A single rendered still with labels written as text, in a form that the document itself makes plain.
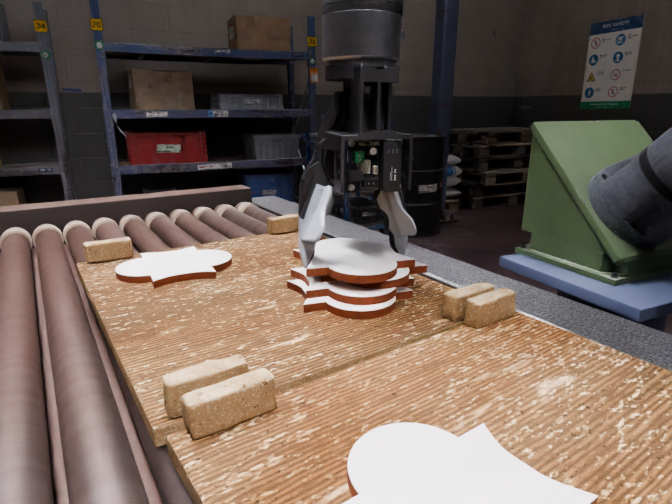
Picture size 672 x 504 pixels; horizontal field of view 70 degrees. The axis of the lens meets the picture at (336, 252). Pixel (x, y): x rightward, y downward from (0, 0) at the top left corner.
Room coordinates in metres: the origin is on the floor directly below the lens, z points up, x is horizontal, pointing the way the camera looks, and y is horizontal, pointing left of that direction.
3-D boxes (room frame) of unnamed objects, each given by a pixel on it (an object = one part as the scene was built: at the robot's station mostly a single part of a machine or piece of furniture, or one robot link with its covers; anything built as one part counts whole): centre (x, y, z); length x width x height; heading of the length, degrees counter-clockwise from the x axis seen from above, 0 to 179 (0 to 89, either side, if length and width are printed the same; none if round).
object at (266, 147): (4.80, 0.64, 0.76); 0.50 x 0.36 x 0.24; 121
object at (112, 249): (0.62, 0.31, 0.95); 0.06 x 0.02 x 0.03; 124
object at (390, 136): (0.49, -0.03, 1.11); 0.09 x 0.08 x 0.12; 16
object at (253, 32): (4.77, 0.71, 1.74); 0.50 x 0.38 x 0.32; 115
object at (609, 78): (5.49, -2.94, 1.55); 0.61 x 0.02 x 0.91; 25
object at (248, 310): (0.53, 0.09, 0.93); 0.41 x 0.35 x 0.02; 34
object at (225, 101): (4.70, 0.84, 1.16); 0.60 x 0.40 x 0.15; 117
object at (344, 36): (0.50, -0.03, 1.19); 0.08 x 0.08 x 0.05
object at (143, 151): (4.42, 1.54, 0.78); 0.66 x 0.45 x 0.28; 115
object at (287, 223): (0.77, 0.08, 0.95); 0.06 x 0.02 x 0.03; 124
